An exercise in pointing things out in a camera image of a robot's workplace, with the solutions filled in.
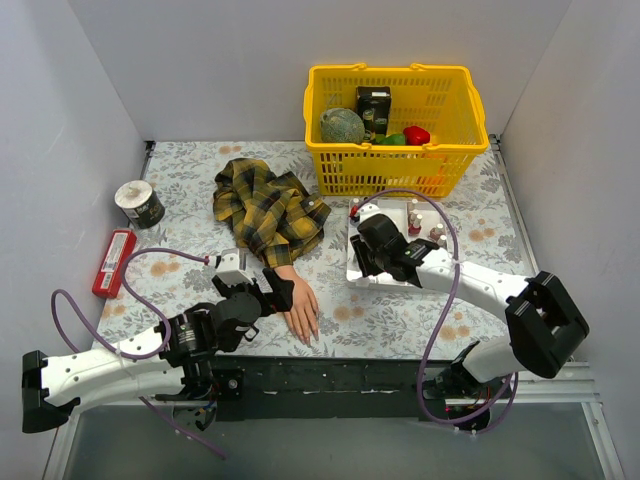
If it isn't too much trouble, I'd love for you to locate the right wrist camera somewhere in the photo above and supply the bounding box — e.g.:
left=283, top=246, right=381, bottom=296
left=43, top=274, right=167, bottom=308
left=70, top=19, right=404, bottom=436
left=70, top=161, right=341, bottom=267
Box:
left=349, top=202, right=381, bottom=225

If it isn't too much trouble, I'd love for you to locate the mannequin hand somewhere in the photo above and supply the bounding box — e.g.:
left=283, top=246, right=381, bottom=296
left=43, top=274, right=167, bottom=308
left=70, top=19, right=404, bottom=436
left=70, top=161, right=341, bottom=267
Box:
left=275, top=265, right=319, bottom=345

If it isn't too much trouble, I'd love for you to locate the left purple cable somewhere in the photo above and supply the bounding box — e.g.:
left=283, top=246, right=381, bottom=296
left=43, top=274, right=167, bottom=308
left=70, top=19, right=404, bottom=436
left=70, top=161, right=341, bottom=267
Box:
left=51, top=248, right=229, bottom=460

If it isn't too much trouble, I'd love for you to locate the white divided tray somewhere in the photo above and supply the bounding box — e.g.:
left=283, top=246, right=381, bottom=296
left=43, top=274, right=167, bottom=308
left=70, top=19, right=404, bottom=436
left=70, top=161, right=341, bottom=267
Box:
left=346, top=197, right=454, bottom=293

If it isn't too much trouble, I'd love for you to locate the red glitter polish bottle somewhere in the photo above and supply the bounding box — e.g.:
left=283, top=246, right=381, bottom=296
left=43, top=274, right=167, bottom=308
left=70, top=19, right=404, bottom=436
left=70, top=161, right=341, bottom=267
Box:
left=408, top=212, right=423, bottom=236

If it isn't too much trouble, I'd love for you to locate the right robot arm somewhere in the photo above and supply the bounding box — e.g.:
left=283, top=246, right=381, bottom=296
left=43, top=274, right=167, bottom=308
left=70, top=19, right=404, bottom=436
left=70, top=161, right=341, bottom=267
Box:
left=350, top=214, right=590, bottom=398

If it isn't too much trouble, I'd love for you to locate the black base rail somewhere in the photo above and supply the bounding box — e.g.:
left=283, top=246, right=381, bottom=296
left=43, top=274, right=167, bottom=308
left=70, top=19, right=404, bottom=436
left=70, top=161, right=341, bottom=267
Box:
left=154, top=354, right=494, bottom=424

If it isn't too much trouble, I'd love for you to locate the red flat box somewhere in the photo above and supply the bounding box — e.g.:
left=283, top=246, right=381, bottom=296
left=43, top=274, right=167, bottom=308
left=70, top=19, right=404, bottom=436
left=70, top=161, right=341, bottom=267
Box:
left=92, top=228, right=137, bottom=299

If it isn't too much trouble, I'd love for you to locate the black carton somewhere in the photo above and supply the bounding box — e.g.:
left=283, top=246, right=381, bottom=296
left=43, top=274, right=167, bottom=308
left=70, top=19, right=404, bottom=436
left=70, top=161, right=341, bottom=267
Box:
left=356, top=86, right=392, bottom=144

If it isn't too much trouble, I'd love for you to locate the red bell pepper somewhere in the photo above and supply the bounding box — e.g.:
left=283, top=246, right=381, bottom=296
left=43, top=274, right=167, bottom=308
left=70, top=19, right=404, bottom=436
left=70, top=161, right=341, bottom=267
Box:
left=403, top=125, right=431, bottom=146

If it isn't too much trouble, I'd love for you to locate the yellow plaid shirt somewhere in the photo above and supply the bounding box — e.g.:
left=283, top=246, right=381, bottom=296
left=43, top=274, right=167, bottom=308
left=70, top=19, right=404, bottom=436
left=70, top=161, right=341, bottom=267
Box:
left=213, top=158, right=331, bottom=269

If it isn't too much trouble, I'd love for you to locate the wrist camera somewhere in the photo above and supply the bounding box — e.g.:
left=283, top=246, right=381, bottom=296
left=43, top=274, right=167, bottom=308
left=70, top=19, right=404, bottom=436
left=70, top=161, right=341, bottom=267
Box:
left=214, top=248, right=253, bottom=286
left=349, top=202, right=381, bottom=225

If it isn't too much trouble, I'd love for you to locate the yellow plastic basket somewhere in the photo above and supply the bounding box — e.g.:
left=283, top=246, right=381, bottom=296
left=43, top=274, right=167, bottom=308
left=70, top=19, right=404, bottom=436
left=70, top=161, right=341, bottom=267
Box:
left=303, top=63, right=489, bottom=198

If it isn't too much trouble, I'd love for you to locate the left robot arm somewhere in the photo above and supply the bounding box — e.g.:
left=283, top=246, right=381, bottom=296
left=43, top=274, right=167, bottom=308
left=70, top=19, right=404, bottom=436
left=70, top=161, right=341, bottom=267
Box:
left=21, top=269, right=294, bottom=434

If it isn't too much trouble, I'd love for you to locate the black tin with white lid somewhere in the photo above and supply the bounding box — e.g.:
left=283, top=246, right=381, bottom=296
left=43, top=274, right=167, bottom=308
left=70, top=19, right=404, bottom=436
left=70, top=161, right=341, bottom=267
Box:
left=114, top=180, right=165, bottom=229

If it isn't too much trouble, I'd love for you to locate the green bell pepper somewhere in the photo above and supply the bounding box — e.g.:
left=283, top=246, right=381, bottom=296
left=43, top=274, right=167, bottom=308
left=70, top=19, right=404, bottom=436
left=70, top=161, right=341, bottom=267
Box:
left=377, top=133, right=406, bottom=146

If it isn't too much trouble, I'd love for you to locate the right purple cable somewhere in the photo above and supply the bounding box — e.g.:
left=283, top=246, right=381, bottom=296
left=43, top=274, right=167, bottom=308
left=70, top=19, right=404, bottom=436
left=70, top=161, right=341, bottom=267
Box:
left=349, top=188, right=519, bottom=434

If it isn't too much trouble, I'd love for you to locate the purple cable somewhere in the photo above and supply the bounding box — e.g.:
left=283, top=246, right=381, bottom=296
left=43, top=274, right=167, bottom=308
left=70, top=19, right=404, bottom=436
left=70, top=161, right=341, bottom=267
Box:
left=51, top=248, right=229, bottom=460
left=349, top=188, right=519, bottom=434

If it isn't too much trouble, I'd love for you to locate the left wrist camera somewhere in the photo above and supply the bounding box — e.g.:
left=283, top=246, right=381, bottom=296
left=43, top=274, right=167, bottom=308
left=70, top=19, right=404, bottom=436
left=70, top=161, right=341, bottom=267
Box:
left=214, top=248, right=253, bottom=286

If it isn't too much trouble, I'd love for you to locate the green melon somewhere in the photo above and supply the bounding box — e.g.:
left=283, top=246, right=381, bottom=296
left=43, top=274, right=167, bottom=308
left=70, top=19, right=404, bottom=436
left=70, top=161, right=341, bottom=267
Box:
left=319, top=108, right=365, bottom=144

